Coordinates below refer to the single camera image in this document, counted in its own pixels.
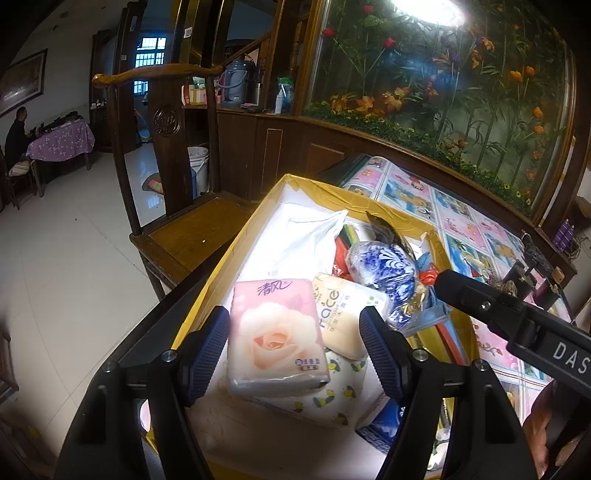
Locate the red plastic bag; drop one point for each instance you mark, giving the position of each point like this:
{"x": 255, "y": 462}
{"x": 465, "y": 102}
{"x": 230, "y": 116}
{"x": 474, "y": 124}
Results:
{"x": 427, "y": 277}

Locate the white cloth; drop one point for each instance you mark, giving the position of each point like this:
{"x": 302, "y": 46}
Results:
{"x": 304, "y": 240}

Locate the white bottle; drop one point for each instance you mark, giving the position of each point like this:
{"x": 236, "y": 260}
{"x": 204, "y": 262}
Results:
{"x": 280, "y": 104}

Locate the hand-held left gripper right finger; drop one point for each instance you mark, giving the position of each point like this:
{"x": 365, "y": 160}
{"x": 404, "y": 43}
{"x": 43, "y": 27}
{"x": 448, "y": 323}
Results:
{"x": 376, "y": 350}

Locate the yellow cardboard box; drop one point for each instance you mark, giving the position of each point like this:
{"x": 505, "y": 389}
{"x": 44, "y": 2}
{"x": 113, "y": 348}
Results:
{"x": 314, "y": 184}

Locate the framed wall picture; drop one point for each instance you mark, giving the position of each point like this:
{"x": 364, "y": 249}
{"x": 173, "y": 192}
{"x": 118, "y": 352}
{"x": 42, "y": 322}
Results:
{"x": 23, "y": 83}

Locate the white bucket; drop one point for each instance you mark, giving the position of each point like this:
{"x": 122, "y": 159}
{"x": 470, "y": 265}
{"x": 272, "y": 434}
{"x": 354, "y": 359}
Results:
{"x": 198, "y": 166}

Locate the person's right hand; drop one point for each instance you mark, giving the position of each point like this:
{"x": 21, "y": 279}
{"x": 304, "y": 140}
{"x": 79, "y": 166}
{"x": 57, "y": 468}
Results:
{"x": 538, "y": 429}

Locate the purple bottles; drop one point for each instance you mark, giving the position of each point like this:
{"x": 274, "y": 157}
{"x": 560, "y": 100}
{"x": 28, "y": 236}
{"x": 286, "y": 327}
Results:
{"x": 563, "y": 237}

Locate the wooden chair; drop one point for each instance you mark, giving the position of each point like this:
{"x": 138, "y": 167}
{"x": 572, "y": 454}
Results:
{"x": 194, "y": 235}

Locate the black motor with wooden cap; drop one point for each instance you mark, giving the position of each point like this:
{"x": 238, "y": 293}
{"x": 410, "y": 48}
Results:
{"x": 549, "y": 290}

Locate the blue thermos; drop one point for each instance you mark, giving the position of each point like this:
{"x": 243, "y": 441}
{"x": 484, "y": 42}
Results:
{"x": 233, "y": 87}

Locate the pink floor cushion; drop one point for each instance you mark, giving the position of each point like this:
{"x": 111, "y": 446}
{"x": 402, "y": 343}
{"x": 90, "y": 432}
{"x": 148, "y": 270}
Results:
{"x": 154, "y": 184}

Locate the wooden shelf cabinet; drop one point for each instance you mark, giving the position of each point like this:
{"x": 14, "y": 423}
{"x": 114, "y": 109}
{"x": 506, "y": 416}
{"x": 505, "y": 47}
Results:
{"x": 240, "y": 134}

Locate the pink tissue pack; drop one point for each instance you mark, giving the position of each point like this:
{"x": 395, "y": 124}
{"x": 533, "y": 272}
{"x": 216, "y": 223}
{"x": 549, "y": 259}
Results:
{"x": 272, "y": 341}

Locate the beige tissue pack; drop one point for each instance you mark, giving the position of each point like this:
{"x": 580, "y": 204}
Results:
{"x": 341, "y": 318}

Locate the black motor with shaft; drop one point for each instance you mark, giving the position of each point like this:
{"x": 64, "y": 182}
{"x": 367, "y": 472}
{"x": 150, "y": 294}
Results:
{"x": 515, "y": 277}

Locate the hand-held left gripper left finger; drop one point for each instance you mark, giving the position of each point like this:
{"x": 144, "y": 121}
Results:
{"x": 207, "y": 355}

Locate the striped sponge pack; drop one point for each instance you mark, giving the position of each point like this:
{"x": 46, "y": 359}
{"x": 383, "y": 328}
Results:
{"x": 344, "y": 249}

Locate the blue tissue pack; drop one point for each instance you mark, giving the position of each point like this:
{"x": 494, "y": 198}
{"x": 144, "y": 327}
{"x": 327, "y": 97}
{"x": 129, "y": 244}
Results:
{"x": 383, "y": 424}

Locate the blue white patterned packet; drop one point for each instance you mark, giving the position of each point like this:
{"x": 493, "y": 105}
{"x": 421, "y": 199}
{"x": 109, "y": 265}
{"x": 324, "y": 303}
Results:
{"x": 388, "y": 272}

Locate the barred window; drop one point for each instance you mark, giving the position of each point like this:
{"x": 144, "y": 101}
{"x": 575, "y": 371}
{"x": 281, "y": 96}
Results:
{"x": 150, "y": 51}

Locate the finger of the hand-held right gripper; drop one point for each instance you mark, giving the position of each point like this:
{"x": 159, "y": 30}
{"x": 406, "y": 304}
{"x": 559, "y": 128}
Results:
{"x": 480, "y": 304}

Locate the lemon print tissue pack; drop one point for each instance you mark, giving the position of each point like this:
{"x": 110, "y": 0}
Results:
{"x": 323, "y": 401}

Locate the table with purple cloth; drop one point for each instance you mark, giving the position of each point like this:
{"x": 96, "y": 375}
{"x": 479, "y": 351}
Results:
{"x": 60, "y": 141}

